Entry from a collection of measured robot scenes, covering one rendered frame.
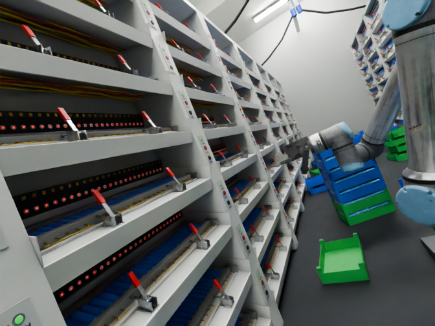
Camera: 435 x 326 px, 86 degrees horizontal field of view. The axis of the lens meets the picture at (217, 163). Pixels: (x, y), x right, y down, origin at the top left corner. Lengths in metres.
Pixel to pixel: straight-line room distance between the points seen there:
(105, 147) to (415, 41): 0.88
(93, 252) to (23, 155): 0.21
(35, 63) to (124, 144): 0.24
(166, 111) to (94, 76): 0.35
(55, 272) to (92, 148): 0.25
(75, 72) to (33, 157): 0.25
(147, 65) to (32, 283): 0.82
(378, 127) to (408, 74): 0.32
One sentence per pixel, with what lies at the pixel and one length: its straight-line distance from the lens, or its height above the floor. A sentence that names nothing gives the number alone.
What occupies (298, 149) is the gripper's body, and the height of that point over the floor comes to 0.63.
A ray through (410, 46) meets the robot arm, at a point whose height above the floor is 0.82.
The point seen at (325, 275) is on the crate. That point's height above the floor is 0.04.
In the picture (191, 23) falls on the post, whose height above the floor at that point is 1.65.
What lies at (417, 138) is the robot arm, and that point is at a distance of 0.97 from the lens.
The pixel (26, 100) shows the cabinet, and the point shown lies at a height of 1.08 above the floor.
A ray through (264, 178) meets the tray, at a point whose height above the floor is 0.51.
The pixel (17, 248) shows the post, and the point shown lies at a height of 0.73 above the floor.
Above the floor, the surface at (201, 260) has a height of 0.48.
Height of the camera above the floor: 0.73
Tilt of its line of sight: level
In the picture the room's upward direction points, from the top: 23 degrees counter-clockwise
